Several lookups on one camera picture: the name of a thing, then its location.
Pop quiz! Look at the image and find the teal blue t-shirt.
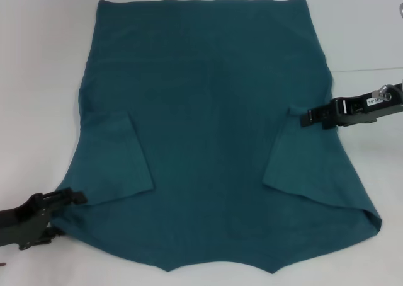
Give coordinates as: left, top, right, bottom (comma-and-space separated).
50, 0, 384, 265

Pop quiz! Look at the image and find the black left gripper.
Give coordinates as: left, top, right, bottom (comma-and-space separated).
0, 188, 88, 251

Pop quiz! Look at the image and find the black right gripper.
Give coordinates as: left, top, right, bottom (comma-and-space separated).
299, 83, 403, 130

